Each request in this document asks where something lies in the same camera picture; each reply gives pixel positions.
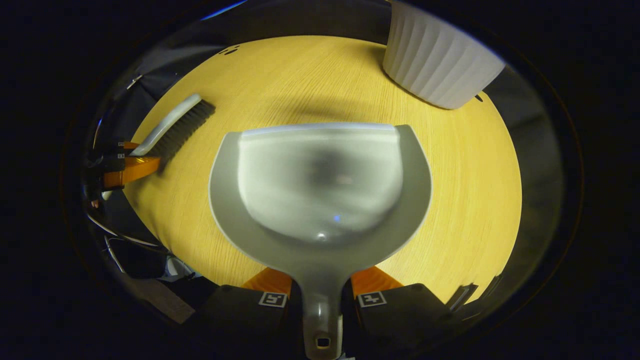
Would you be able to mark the white ribbed garbage bin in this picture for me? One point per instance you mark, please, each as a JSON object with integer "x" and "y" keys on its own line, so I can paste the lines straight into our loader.
{"x": 440, "y": 60}

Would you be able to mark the light grey dustpan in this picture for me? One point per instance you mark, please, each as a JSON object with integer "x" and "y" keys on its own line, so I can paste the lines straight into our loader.
{"x": 320, "y": 175}

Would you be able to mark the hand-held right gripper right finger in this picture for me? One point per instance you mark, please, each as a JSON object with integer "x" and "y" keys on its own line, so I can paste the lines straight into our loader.
{"x": 400, "y": 320}

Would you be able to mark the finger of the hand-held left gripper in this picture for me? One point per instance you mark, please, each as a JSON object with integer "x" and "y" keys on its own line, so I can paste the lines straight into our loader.
{"x": 129, "y": 145}
{"x": 135, "y": 169}

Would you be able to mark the metal desk bracket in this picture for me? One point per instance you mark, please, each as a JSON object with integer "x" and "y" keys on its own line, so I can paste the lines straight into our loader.
{"x": 462, "y": 296}

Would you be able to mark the white cloth clip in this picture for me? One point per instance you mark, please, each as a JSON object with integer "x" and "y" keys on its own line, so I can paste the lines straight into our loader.
{"x": 134, "y": 81}

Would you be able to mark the wooden desktop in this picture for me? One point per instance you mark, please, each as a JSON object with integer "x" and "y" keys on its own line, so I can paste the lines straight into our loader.
{"x": 475, "y": 200}

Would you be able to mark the small white broom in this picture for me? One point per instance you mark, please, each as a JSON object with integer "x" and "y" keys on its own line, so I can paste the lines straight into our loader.
{"x": 170, "y": 120}

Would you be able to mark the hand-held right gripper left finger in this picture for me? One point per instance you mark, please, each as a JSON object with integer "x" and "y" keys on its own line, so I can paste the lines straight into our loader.
{"x": 245, "y": 315}

